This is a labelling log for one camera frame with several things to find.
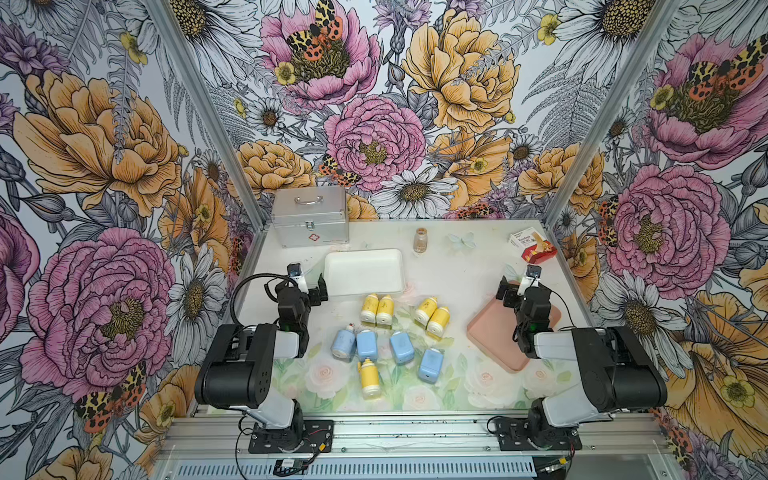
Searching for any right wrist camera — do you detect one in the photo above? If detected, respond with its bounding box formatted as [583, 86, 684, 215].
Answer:
[518, 264, 542, 296]

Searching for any blue pencil sharpener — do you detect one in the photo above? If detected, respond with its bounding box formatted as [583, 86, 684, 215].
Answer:
[390, 331, 415, 365]
[356, 329, 379, 362]
[417, 348, 444, 384]
[331, 324, 356, 361]

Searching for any white plastic tray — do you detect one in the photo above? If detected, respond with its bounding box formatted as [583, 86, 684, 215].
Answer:
[323, 249, 406, 297]

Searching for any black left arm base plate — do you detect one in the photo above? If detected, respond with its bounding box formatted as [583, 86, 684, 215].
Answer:
[248, 419, 335, 454]

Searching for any aluminium rail frame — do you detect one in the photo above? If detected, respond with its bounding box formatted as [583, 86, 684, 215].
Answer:
[151, 411, 684, 479]

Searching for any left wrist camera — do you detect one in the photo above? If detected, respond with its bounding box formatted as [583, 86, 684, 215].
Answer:
[287, 263, 309, 293]

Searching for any yellow pencil sharpener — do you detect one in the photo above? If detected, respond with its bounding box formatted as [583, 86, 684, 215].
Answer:
[426, 307, 451, 339]
[360, 293, 379, 325]
[414, 297, 438, 327]
[358, 359, 382, 399]
[376, 295, 395, 328]

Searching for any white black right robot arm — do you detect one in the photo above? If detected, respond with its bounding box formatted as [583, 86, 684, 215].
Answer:
[491, 279, 668, 452]

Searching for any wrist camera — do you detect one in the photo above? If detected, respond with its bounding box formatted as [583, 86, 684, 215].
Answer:
[518, 264, 542, 296]
[287, 263, 309, 293]

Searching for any pink plastic tray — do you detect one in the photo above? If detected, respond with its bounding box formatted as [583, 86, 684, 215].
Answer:
[467, 286, 557, 373]

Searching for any red white small box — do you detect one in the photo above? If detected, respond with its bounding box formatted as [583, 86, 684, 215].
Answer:
[509, 227, 558, 265]

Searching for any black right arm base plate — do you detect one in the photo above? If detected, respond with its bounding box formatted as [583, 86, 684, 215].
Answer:
[486, 416, 582, 452]

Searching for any silver metal case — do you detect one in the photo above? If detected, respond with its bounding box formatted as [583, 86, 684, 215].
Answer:
[272, 186, 349, 248]

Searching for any small glass bottle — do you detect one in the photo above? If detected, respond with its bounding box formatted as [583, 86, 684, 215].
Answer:
[413, 228, 428, 254]

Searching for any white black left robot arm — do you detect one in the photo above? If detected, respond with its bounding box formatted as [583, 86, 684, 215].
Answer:
[194, 273, 329, 453]

